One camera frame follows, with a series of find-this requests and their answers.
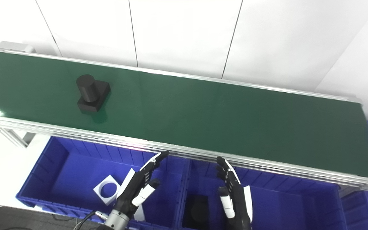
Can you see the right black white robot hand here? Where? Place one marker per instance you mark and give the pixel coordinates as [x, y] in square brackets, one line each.
[240, 207]

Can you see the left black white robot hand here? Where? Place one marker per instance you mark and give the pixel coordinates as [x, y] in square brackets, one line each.
[133, 191]

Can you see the black cylinder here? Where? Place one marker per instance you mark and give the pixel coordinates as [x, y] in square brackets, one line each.
[196, 212]
[89, 94]

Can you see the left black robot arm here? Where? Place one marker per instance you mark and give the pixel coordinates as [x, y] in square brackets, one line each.
[117, 220]

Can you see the white flat rectangular part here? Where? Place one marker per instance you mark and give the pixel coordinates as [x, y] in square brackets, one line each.
[140, 214]

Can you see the white square part with hole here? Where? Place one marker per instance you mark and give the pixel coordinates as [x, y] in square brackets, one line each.
[99, 190]

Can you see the aluminium conveyor support leg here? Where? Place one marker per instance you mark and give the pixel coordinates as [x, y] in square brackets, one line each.
[18, 137]
[348, 191]

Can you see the grey conveyor end housing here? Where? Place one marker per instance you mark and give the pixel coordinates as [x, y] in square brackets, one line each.
[14, 46]

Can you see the green conveyor belt aluminium frame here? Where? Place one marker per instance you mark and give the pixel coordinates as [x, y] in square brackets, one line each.
[203, 115]

